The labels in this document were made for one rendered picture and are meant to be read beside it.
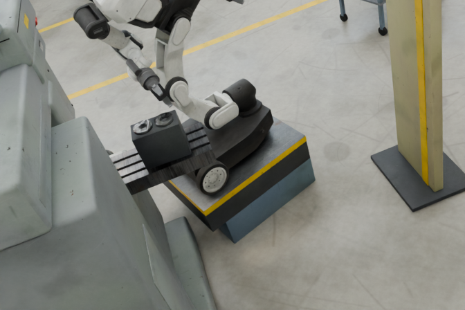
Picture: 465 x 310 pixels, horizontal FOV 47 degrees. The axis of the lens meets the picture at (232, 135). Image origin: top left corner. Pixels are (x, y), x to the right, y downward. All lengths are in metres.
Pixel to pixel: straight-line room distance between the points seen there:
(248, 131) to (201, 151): 0.72
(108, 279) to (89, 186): 0.31
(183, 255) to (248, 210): 0.47
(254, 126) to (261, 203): 0.48
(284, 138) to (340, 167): 0.51
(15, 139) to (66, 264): 0.40
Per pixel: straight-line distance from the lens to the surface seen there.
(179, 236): 3.21
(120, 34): 2.77
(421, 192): 3.35
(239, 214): 3.19
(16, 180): 1.44
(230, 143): 3.08
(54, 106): 2.03
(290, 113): 4.08
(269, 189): 3.25
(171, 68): 2.84
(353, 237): 3.19
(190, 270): 3.04
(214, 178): 3.02
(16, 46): 1.94
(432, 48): 2.68
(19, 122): 1.65
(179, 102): 2.88
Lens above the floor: 2.53
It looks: 39 degrees down
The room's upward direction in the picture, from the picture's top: 19 degrees counter-clockwise
